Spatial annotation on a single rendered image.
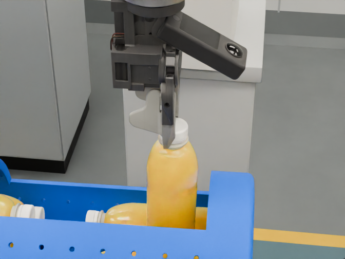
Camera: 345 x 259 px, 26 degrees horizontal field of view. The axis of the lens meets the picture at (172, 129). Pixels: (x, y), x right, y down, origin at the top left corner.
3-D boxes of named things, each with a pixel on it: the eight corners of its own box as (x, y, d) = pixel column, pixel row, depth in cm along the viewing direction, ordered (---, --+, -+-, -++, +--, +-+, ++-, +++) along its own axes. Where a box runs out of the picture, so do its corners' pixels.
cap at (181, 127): (190, 144, 100) (191, 133, 99) (162, 148, 99) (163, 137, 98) (183, 127, 103) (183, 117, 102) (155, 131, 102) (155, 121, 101)
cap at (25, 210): (15, 235, 112) (27, 236, 112) (13, 214, 110) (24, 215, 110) (22, 218, 116) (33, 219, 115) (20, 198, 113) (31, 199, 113)
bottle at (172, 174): (199, 247, 110) (205, 149, 99) (153, 256, 109) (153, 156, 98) (187, 215, 116) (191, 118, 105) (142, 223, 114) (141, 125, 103)
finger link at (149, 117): (131, 145, 100) (130, 81, 96) (175, 147, 99) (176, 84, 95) (127, 156, 97) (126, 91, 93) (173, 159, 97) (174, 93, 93)
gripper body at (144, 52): (121, 61, 99) (117, -22, 92) (186, 65, 99) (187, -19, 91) (112, 94, 93) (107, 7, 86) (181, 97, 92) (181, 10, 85)
